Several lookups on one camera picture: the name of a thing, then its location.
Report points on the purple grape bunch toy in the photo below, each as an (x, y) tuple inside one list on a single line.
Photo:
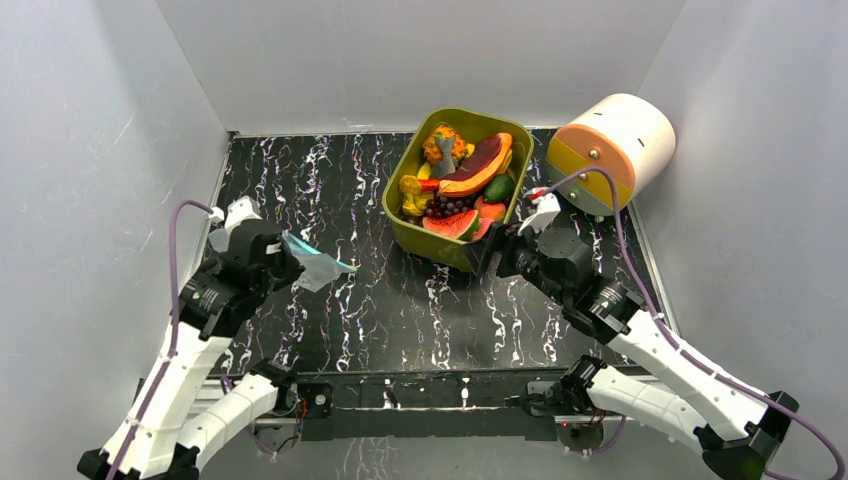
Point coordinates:
[(443, 207)]

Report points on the round pastel drawer cabinet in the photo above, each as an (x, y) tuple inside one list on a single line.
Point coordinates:
[(626, 136)]

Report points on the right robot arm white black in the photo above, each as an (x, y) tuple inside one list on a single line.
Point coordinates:
[(735, 430)]

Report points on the red chili toy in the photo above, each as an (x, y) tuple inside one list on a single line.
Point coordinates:
[(429, 185)]

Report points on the peach toy with leaf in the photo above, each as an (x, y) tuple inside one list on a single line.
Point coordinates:
[(484, 226)]

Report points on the clear zip top bag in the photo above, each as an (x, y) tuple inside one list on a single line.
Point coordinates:
[(321, 269)]

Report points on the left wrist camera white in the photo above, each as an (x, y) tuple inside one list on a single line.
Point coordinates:
[(240, 210)]

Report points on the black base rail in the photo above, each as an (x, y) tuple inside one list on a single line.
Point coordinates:
[(436, 403)]

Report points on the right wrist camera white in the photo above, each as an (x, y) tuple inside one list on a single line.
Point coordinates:
[(547, 208)]

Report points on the watermelon slice toy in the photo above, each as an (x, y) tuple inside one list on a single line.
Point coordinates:
[(461, 226)]

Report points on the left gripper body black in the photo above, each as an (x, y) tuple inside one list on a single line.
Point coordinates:
[(265, 285)]

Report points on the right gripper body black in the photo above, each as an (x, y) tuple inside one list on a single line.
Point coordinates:
[(491, 249)]

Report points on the peach toy upper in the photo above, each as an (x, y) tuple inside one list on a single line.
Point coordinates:
[(493, 211)]

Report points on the green avocado toy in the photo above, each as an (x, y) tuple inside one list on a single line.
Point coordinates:
[(499, 189)]

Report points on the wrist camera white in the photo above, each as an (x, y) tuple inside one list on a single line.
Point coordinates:
[(240, 210), (547, 208)]

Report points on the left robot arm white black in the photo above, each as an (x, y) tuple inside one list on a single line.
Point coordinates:
[(158, 439)]

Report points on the grey fish toy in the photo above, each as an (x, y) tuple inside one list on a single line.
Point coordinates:
[(446, 164)]

